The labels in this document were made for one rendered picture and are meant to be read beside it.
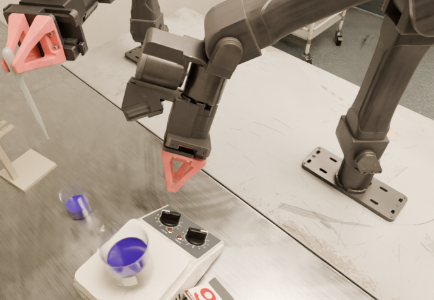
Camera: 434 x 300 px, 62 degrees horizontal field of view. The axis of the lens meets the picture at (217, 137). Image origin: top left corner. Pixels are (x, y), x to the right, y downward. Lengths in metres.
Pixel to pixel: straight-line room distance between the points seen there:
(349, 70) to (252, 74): 1.79
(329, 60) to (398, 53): 2.26
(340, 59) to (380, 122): 2.23
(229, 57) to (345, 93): 0.57
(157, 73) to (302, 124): 0.46
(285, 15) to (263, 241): 0.38
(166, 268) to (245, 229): 0.19
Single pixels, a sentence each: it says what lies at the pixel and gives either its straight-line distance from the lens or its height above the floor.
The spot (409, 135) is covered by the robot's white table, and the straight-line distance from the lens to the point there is 0.93.
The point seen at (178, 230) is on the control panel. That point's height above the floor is 0.95.
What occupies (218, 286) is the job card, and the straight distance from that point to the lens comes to 0.62.
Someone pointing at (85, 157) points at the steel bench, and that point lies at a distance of 0.82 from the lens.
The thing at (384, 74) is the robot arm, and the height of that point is 1.18.
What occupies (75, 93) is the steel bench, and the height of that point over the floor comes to 0.90.
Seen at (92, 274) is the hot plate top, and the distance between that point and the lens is 0.57.
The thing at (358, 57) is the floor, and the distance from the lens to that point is 2.92.
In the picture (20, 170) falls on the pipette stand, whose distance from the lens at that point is 0.84.
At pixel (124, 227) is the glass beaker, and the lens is 0.51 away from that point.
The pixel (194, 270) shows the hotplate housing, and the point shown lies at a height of 0.96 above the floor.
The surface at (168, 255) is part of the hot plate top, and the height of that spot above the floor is 0.99.
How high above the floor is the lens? 1.48
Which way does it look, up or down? 45 degrees down
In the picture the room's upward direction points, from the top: straight up
